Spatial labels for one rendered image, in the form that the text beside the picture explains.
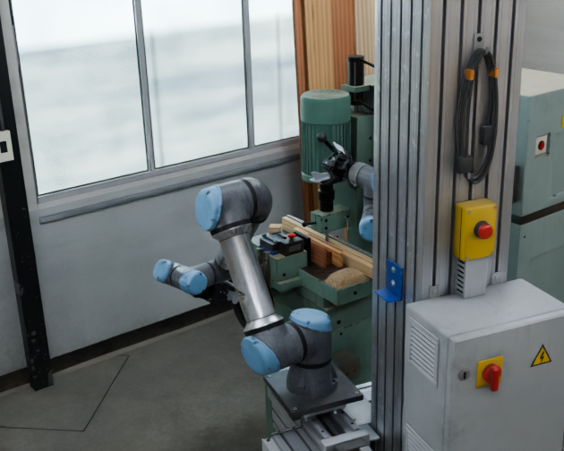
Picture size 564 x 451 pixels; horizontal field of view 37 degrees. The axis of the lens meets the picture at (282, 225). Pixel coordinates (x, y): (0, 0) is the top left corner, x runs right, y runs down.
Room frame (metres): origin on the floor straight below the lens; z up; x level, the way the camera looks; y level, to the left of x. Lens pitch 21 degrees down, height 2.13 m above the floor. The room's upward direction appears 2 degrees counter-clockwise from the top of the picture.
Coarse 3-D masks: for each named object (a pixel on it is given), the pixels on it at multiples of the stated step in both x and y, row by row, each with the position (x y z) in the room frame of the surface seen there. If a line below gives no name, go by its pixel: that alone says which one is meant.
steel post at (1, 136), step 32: (0, 32) 3.51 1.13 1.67; (0, 64) 3.50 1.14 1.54; (0, 96) 3.48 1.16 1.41; (0, 128) 3.46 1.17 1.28; (0, 160) 3.43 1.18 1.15; (0, 192) 3.50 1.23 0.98; (32, 256) 3.51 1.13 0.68; (32, 288) 3.49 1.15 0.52; (32, 320) 3.48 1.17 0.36; (32, 352) 3.47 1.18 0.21; (32, 384) 3.47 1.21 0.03
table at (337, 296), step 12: (252, 240) 3.06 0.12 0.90; (312, 264) 2.80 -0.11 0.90; (300, 276) 2.76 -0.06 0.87; (312, 276) 2.70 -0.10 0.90; (324, 276) 2.70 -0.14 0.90; (276, 288) 2.72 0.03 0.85; (288, 288) 2.72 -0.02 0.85; (312, 288) 2.70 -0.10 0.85; (324, 288) 2.64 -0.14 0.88; (336, 288) 2.59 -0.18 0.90; (348, 288) 2.60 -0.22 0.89; (360, 288) 2.63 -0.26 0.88; (336, 300) 2.58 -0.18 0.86; (348, 300) 2.60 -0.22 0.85
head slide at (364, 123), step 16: (352, 112) 2.97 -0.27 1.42; (352, 128) 2.91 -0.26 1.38; (368, 128) 2.92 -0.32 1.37; (352, 144) 2.91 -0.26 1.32; (368, 144) 2.92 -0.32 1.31; (352, 160) 2.91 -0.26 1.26; (368, 160) 2.92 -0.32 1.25; (336, 192) 2.99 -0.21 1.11; (352, 192) 2.91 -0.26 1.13; (352, 208) 2.91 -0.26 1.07; (352, 224) 2.91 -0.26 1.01
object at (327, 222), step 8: (336, 208) 2.92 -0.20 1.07; (344, 208) 2.92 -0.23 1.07; (312, 216) 2.89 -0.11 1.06; (320, 216) 2.85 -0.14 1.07; (328, 216) 2.86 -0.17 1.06; (336, 216) 2.88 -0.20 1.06; (344, 216) 2.90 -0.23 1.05; (320, 224) 2.85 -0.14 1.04; (328, 224) 2.86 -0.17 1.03; (336, 224) 2.88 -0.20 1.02; (344, 224) 2.90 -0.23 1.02; (320, 232) 2.85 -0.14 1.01; (328, 232) 2.89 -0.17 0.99
